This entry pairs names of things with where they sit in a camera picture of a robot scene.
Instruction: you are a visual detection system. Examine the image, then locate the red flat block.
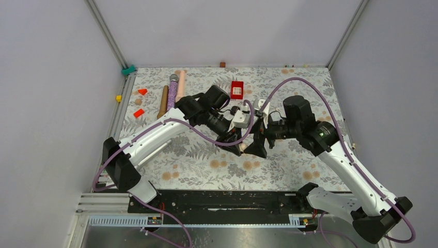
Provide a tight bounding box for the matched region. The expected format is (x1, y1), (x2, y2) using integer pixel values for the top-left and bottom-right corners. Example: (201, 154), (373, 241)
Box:
(133, 109), (145, 118)

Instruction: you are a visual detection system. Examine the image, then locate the purple cable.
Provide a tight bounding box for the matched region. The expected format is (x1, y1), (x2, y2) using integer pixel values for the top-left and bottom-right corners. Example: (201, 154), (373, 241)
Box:
(261, 77), (416, 248)
(92, 99), (255, 248)

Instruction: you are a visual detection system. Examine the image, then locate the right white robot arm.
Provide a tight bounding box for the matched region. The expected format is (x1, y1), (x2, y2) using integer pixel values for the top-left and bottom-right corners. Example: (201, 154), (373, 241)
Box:
(244, 96), (413, 244)

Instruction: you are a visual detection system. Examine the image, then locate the brown microphone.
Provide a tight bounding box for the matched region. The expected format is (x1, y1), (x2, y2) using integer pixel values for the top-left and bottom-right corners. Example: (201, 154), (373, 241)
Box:
(157, 85), (169, 119)

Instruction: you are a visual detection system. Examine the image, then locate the purple glitter microphone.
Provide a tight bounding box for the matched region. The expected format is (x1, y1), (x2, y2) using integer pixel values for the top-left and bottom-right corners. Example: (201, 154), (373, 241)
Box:
(167, 74), (179, 111)

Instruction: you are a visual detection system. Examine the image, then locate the silver microphone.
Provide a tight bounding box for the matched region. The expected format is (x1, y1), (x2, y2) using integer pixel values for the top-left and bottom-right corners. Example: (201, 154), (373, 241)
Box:
(135, 140), (171, 170)

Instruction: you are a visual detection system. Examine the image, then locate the slotted cable duct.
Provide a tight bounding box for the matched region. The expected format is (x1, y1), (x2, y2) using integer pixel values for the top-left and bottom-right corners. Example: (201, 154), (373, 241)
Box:
(87, 214), (314, 229)

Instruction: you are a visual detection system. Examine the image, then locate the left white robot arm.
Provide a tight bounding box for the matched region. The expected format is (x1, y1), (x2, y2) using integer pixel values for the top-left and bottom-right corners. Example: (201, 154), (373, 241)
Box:
(94, 85), (255, 212)

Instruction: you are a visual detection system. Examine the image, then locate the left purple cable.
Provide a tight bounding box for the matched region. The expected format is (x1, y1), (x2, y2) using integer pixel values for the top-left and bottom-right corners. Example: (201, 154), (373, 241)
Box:
(92, 99), (255, 248)

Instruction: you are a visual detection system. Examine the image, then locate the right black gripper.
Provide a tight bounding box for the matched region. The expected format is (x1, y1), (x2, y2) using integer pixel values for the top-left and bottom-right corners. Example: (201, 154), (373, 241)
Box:
(244, 112), (301, 158)

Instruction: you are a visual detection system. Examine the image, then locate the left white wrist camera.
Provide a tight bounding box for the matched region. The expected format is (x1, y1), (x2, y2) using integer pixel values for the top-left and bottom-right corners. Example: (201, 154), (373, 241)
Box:
(229, 106), (251, 130)

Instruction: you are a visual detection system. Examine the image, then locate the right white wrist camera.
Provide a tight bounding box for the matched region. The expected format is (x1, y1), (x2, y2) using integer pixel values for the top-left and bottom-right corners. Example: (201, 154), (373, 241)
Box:
(253, 99), (270, 128)

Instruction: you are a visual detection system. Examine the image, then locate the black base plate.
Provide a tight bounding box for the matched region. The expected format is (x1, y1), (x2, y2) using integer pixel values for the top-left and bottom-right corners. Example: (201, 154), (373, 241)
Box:
(149, 190), (322, 225)

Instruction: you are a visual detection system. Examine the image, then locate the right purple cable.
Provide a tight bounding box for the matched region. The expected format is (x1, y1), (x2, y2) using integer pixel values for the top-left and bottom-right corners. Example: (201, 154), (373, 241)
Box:
(261, 77), (416, 248)

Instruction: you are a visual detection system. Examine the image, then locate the red small box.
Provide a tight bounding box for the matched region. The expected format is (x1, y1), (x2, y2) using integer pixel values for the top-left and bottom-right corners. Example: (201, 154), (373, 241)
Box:
(230, 81), (244, 100)

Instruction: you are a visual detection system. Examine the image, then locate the pink microphone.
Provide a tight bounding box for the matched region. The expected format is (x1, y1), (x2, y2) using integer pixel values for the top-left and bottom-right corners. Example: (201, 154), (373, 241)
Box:
(175, 70), (186, 102)

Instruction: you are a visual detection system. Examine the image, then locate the black earbud case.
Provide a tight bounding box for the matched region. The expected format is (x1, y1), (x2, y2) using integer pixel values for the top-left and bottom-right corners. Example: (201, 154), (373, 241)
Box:
(230, 106), (240, 116)

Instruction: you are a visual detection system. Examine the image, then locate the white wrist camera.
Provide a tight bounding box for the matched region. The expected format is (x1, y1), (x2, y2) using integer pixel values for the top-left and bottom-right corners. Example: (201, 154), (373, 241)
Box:
(229, 106), (251, 130)
(253, 99), (270, 128)

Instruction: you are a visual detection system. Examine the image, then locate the red triangular block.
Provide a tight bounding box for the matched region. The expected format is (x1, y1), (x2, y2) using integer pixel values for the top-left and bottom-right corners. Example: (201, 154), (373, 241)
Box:
(137, 88), (148, 96)

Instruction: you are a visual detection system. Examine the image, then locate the floral patterned table mat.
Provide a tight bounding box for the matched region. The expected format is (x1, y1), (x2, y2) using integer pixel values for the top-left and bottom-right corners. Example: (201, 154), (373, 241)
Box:
(120, 67), (348, 192)

